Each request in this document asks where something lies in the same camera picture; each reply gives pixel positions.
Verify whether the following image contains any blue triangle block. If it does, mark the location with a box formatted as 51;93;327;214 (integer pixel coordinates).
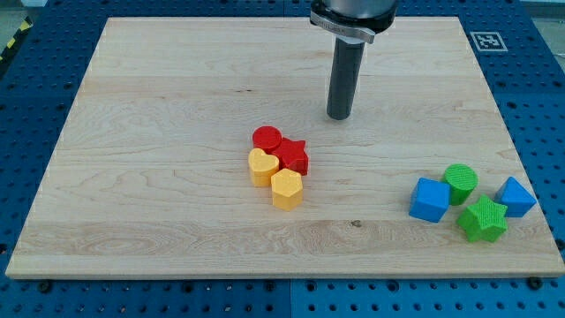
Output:
493;177;537;217

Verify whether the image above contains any red star block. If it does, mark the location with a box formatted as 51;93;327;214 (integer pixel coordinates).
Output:
271;137;309;176

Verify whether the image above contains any yellow heart block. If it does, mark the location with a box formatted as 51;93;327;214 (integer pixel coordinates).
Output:
248;148;280;187

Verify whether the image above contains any red cylinder block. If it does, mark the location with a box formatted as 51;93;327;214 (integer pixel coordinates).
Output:
252;125;283;154

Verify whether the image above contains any yellow hexagon block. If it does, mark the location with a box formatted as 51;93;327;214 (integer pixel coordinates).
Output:
271;169;303;211

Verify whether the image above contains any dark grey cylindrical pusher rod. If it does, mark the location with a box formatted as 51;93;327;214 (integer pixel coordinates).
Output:
327;38;365;120

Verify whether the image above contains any light wooden board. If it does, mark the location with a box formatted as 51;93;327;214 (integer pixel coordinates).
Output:
6;18;564;279

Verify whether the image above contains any blue cube block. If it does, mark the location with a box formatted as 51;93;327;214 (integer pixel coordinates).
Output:
409;178;450;223

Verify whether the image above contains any green cylinder block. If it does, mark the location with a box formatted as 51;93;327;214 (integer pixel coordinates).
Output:
442;163;478;206

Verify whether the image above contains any green star block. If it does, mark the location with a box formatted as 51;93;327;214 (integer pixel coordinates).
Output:
456;194;508;242

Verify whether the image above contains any white fiducial marker tag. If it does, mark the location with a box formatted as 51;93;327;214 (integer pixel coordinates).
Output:
471;31;508;52

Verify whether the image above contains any yellow black hazard tape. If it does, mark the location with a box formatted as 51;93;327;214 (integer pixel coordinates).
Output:
1;16;34;64

